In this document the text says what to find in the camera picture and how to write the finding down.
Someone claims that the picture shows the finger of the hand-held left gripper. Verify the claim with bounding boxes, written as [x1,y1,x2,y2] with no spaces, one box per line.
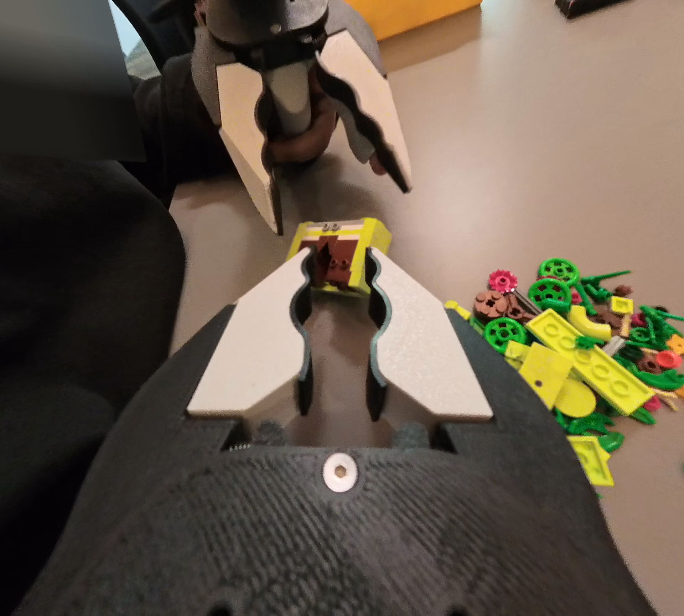
[315,31,413,195]
[216,62,284,236]

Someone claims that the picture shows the person's black clothing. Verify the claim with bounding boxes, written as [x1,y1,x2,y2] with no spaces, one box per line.
[0,156,188,574]

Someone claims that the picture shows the person's left forearm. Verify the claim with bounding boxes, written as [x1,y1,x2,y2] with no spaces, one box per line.
[131,55,236,200]

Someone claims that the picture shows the long lime toy plate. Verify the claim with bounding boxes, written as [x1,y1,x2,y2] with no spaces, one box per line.
[526,309,655,416]

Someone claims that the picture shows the lime brick box with brown bricks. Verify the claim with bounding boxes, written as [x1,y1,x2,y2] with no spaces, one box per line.
[287,218,392,299]

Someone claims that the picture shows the pile of small toy bricks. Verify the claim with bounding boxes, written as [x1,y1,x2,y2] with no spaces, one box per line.
[446,257,684,488]

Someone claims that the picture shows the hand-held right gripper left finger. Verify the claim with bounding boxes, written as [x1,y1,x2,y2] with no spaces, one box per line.
[186,246,315,438]

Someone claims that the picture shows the person's left hand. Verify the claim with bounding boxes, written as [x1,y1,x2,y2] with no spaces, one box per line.
[266,84,387,176]

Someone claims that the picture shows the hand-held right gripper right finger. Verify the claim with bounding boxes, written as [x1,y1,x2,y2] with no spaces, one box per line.
[366,246,495,438]

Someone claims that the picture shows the lime face tile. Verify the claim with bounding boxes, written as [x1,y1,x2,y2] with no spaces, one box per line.
[518,342,574,409]

